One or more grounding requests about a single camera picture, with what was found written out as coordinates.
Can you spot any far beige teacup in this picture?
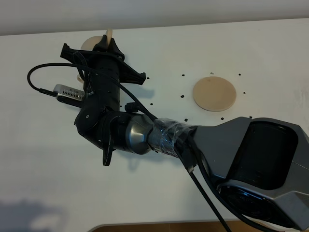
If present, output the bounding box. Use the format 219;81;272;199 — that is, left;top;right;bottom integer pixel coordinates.
77;75;84;84

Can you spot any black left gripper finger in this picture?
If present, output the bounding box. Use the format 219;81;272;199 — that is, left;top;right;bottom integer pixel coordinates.
93;35;125;59

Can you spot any black camera cable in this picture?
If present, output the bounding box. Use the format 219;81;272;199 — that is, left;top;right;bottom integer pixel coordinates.
27;63;157;121

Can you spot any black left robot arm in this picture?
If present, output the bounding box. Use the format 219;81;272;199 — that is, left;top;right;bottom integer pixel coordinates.
61;36;309;231

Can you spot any round beige teapot coaster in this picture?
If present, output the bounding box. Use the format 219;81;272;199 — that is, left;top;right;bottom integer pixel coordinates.
193;76;237;112

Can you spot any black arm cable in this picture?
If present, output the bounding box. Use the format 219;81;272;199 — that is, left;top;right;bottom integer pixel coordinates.
183;142;273;232

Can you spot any beige teapot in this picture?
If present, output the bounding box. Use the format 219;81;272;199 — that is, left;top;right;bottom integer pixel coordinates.
81;29;112;51

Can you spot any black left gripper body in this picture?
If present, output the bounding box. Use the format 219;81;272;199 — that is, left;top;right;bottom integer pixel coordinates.
60;44;146;111

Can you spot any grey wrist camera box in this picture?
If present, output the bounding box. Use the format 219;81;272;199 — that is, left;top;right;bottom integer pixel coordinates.
53;84;85;108

